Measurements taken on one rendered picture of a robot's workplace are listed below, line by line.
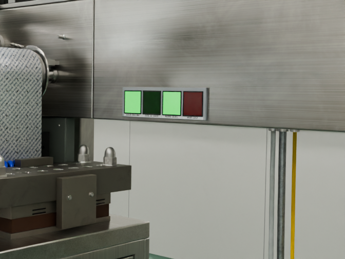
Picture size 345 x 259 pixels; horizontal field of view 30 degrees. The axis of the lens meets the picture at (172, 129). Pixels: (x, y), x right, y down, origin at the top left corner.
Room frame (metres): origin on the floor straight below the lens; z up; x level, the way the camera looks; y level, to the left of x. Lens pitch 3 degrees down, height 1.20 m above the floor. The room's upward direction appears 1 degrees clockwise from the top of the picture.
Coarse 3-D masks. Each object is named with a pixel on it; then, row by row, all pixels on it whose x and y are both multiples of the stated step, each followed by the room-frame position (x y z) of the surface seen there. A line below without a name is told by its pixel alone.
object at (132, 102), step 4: (128, 92) 1.52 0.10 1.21; (132, 92) 1.51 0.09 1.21; (136, 92) 1.50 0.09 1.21; (140, 92) 1.49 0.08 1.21; (128, 96) 1.52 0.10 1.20; (132, 96) 1.51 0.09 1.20; (136, 96) 1.50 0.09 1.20; (140, 96) 1.49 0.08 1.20; (128, 100) 1.52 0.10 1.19; (132, 100) 1.51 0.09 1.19; (136, 100) 1.50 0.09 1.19; (140, 100) 1.49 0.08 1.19; (128, 104) 1.52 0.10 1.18; (132, 104) 1.51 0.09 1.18; (136, 104) 1.50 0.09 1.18; (140, 104) 1.49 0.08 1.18; (128, 108) 1.52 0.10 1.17; (132, 108) 1.51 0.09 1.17; (136, 108) 1.50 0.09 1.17; (128, 112) 1.52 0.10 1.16; (132, 112) 1.51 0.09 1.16; (136, 112) 1.50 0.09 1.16
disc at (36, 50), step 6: (24, 48) 1.67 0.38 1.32; (30, 48) 1.65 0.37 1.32; (36, 48) 1.63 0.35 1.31; (36, 54) 1.63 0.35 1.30; (42, 54) 1.62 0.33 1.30; (42, 60) 1.62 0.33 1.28; (48, 66) 1.61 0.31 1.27; (48, 72) 1.61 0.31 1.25; (48, 78) 1.61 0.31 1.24; (42, 84) 1.62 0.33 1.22; (42, 90) 1.62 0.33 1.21; (42, 96) 1.62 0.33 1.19
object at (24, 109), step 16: (0, 96) 1.51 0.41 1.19; (16, 96) 1.55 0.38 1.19; (32, 96) 1.58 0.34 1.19; (0, 112) 1.51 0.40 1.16; (16, 112) 1.55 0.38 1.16; (32, 112) 1.58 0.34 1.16; (0, 128) 1.51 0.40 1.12; (16, 128) 1.55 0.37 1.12; (32, 128) 1.58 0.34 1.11; (0, 144) 1.51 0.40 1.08; (16, 144) 1.55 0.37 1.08; (32, 144) 1.58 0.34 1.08
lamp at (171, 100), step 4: (164, 92) 1.45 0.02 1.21; (168, 92) 1.44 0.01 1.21; (172, 92) 1.43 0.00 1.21; (176, 92) 1.42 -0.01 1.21; (180, 92) 1.42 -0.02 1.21; (164, 96) 1.45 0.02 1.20; (168, 96) 1.44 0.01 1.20; (172, 96) 1.43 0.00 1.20; (176, 96) 1.42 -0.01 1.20; (180, 96) 1.42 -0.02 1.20; (164, 100) 1.45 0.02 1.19; (168, 100) 1.44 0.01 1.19; (172, 100) 1.43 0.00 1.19; (176, 100) 1.42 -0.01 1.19; (164, 104) 1.45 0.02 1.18; (168, 104) 1.44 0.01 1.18; (172, 104) 1.43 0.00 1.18; (176, 104) 1.42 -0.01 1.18; (164, 108) 1.45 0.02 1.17; (168, 108) 1.44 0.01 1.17; (172, 108) 1.43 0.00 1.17; (176, 108) 1.42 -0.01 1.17; (164, 112) 1.45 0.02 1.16; (168, 112) 1.44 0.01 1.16; (172, 112) 1.43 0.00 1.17; (176, 112) 1.42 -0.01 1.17
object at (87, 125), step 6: (78, 120) 1.88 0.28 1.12; (84, 120) 1.89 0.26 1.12; (90, 120) 1.91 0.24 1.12; (78, 126) 1.88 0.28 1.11; (84, 126) 1.89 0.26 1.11; (90, 126) 1.91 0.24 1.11; (78, 132) 1.88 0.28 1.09; (84, 132) 1.89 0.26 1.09; (90, 132) 1.91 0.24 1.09; (78, 138) 1.88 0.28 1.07; (84, 138) 1.89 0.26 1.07; (90, 138) 1.91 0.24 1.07; (78, 144) 1.88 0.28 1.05; (90, 144) 1.91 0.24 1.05; (78, 150) 1.88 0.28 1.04; (90, 150) 1.91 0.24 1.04; (90, 156) 1.91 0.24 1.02
